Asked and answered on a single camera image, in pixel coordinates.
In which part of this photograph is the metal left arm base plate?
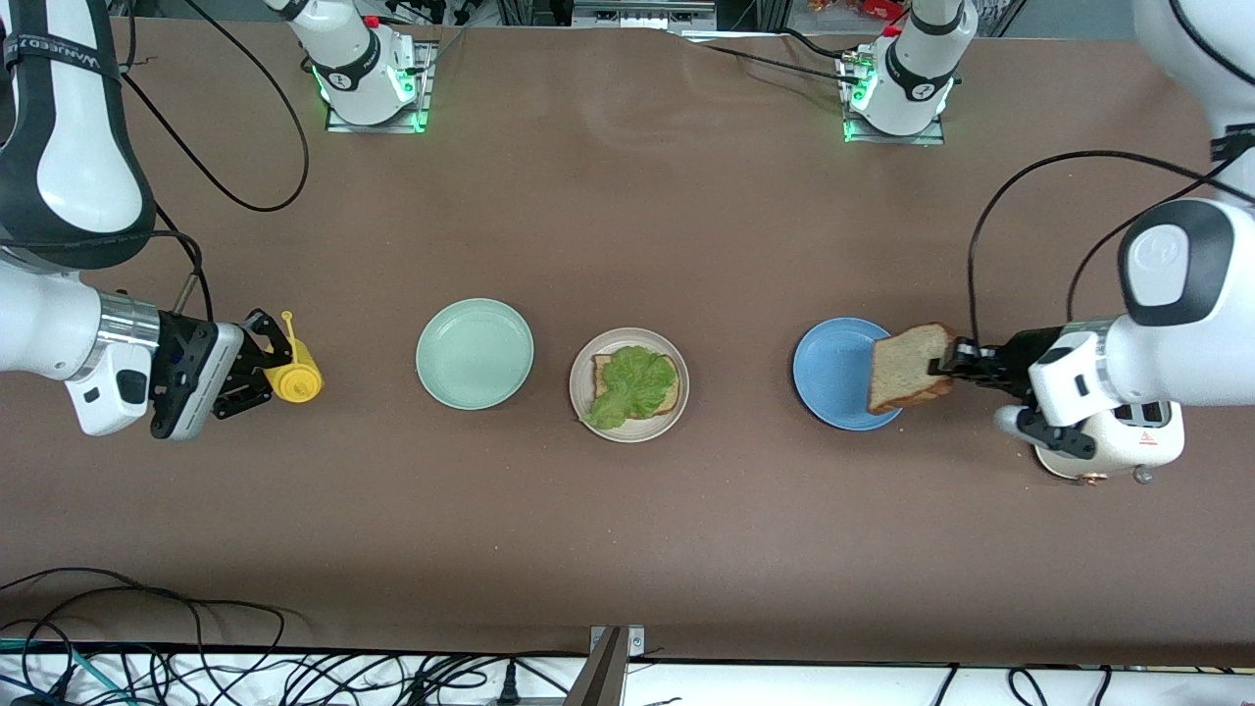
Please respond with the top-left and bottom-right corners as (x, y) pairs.
(836, 49), (947, 146)

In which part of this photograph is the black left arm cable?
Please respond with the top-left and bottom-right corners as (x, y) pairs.
(968, 149), (1255, 346)

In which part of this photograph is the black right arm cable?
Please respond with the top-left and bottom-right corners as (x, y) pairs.
(113, 0), (313, 325)

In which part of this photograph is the black base cable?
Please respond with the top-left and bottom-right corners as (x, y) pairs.
(672, 27), (869, 87)
(775, 25), (854, 62)

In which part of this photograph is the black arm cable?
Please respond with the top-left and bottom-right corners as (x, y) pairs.
(113, 0), (313, 325)
(968, 149), (1255, 346)

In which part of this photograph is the beige plate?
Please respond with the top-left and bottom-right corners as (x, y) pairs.
(569, 327), (690, 444)

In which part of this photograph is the metal table bracket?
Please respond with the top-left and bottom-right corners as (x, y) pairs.
(586, 625), (648, 658)

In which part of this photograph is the grey power strip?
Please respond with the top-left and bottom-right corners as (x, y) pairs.
(572, 0), (719, 30)

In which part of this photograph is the aluminium profile post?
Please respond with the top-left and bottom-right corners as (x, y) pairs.
(562, 628), (630, 706)

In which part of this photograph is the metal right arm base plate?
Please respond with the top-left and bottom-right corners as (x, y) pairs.
(324, 39), (434, 134)

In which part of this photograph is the blue plate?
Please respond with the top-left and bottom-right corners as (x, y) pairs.
(792, 317), (908, 432)

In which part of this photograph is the green lettuce leaf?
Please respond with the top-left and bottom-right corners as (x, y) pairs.
(578, 345), (679, 432)

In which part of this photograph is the teal cable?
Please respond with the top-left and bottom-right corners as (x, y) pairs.
(0, 637), (133, 706)

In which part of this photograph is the red snack packet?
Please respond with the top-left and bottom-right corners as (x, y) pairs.
(809, 0), (908, 21)

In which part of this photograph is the yellow mustard squeeze bottle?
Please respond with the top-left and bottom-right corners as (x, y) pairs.
(265, 311), (325, 404)

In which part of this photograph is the brown bread slice dark crust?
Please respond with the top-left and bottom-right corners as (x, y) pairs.
(867, 323), (958, 416)

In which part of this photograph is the white two-slot toaster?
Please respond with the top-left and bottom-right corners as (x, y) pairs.
(1029, 400), (1187, 487)

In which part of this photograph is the mint green plate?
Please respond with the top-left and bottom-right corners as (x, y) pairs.
(415, 297), (535, 411)

